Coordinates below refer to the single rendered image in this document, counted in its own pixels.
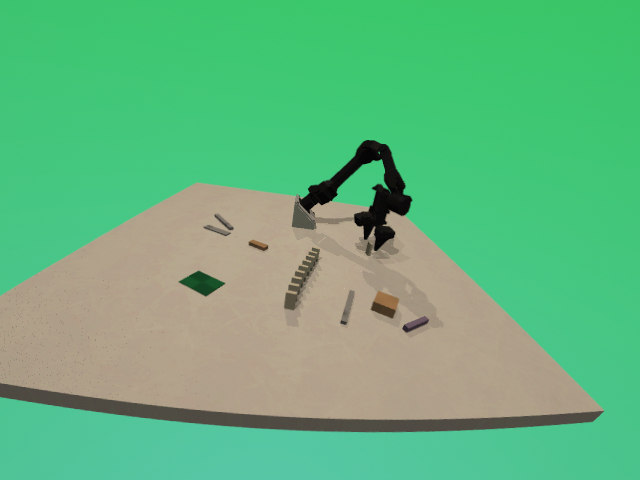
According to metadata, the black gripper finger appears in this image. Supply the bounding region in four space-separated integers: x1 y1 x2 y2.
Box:
363 225 374 240
374 234 391 251

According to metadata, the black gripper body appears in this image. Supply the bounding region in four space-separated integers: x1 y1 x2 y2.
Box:
370 204 395 238

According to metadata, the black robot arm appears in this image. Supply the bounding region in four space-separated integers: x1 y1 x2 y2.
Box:
299 140 412 227

